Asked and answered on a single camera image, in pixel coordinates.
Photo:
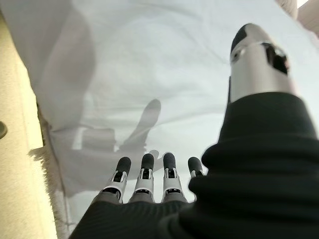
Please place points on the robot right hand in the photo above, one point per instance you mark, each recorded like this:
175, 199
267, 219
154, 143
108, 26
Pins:
236, 186

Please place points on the beige fringed bed cover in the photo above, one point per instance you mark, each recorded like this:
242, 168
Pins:
53, 189

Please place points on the white duvet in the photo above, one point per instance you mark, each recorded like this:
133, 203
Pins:
149, 49

